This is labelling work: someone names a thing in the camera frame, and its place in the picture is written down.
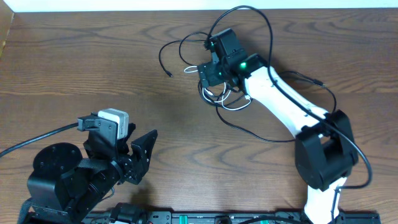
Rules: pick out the black aluminium mounting rail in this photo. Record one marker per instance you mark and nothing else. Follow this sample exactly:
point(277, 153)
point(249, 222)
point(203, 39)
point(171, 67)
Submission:
point(128, 213)

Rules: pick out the green rail clamp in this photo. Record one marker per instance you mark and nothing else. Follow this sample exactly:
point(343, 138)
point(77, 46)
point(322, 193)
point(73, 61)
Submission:
point(183, 219)

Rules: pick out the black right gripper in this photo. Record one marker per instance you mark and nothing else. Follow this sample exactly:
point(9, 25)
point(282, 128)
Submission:
point(206, 72)

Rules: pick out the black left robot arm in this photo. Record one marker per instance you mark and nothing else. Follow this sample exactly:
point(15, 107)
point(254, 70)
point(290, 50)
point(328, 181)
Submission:
point(65, 186)

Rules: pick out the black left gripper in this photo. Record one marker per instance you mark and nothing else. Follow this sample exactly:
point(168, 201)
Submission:
point(137, 163)

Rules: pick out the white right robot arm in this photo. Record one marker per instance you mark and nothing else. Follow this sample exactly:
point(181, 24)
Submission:
point(325, 151)

